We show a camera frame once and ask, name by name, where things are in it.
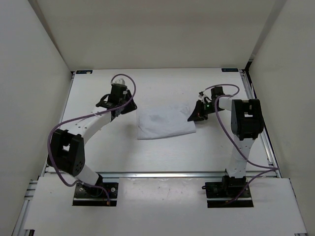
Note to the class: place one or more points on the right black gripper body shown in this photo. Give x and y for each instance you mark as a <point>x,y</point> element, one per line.
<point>207,108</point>

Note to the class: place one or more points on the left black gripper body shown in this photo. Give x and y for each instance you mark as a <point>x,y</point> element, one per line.
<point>127,98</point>

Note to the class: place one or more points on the white skirt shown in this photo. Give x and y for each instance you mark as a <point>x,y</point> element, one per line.
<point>165,121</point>

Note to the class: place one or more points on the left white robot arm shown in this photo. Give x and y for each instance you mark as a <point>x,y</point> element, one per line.
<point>66,148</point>

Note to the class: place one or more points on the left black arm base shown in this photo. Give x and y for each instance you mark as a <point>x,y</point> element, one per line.
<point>94,197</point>

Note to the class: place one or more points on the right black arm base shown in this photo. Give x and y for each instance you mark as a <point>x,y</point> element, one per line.
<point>230,192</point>

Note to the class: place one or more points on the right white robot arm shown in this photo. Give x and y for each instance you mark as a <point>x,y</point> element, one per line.
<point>246,124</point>

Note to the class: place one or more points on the left blue corner label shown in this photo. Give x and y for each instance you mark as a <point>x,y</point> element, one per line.
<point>84,71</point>

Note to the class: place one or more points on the blue corner label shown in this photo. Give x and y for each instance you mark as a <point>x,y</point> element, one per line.
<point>228,70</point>
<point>84,71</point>

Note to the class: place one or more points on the right blue corner label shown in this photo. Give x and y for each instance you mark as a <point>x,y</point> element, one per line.
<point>228,70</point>

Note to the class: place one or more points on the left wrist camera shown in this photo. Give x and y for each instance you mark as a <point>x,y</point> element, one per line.
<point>119,81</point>

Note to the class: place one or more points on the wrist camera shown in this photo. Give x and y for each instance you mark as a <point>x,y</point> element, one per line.
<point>204,98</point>
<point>119,81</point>

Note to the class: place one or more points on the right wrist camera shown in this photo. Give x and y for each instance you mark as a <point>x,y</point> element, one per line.
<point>204,98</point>

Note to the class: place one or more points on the aluminium frame rail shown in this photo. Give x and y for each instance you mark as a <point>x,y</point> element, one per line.
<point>160,174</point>

